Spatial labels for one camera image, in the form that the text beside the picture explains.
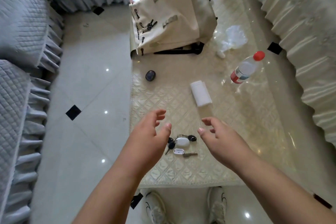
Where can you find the person's left hand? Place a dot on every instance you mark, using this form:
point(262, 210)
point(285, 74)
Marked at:
point(145, 142)

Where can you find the person's right hand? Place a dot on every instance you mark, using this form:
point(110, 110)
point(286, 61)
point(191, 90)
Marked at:
point(225, 145)

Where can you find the person's left thumb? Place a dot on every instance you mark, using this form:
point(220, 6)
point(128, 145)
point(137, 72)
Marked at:
point(166, 130)

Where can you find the person's right thumb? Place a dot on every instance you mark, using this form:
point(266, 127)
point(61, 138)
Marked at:
point(203, 133)

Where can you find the person's left forearm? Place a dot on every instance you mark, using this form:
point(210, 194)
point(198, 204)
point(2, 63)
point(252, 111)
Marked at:
point(110, 195)

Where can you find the person's right forearm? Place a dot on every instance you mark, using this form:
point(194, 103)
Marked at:
point(280, 192)

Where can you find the small black key fob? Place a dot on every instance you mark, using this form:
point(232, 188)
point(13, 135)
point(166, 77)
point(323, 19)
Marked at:
point(192, 138)

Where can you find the black car key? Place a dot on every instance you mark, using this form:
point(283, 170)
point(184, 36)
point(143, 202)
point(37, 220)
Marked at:
point(170, 146)

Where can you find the white oval key fob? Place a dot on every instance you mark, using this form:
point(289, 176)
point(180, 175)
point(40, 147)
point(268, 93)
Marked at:
point(182, 142)

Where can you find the white key tag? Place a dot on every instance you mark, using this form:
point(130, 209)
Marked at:
point(178, 151)

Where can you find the cream quilted tablecloth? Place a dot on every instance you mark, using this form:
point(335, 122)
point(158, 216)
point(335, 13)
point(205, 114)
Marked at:
point(162, 105)

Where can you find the silver metal key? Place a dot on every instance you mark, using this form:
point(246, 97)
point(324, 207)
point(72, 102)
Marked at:
point(190, 155)

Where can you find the white tissue packet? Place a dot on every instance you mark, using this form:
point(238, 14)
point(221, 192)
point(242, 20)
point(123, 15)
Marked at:
point(200, 94)

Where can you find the black oval case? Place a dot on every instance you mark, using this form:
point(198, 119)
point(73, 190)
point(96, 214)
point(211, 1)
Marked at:
point(150, 75)

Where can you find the person's right white shoe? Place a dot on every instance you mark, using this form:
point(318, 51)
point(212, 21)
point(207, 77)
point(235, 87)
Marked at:
point(217, 205)

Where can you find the person's white shoe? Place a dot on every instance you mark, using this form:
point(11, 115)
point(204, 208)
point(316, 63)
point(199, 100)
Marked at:
point(217, 205)
point(155, 208)

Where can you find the red-capped plastic water bottle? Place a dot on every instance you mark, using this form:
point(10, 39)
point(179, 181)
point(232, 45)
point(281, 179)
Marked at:
point(245, 69)

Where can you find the person's left white shoe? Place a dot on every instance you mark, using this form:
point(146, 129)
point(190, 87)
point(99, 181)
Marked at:
point(155, 208)

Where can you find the crumpled clear plastic bag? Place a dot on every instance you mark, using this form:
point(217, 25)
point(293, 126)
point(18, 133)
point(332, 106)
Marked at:
point(232, 38)

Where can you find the beige canvas backpack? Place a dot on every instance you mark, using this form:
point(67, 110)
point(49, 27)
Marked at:
point(170, 21)

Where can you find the cream ruffled sofa cover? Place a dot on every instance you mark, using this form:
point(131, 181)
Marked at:
point(304, 34)

